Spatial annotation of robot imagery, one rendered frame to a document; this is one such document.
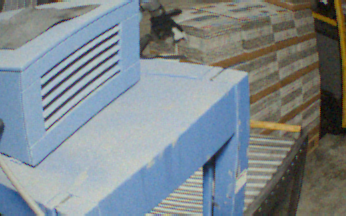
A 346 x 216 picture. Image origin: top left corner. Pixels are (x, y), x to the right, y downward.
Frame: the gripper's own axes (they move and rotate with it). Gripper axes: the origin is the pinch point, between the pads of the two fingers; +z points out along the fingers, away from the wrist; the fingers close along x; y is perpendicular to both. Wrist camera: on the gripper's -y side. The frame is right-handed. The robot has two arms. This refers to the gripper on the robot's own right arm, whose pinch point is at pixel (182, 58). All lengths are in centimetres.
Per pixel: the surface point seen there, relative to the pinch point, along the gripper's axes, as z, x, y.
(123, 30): 17, 112, -29
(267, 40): 14, -139, 13
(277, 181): 37, -2, 44
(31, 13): -5, 122, -38
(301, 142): 44, -37, 39
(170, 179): 30, 130, -7
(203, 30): -14, -97, 5
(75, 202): 22, 157, -10
